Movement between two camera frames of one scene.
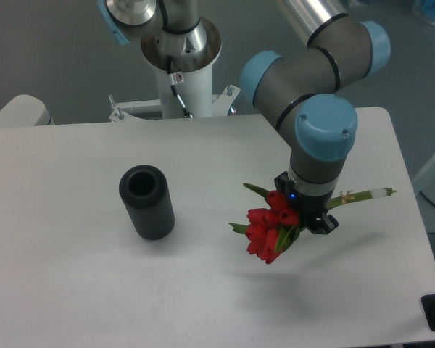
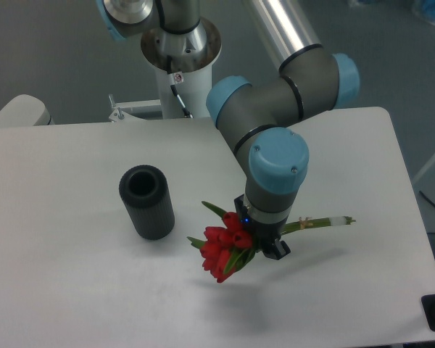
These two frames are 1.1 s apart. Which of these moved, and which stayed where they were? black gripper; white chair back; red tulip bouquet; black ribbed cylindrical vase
Moved: red tulip bouquet; black gripper
Stayed: black ribbed cylindrical vase; white chair back
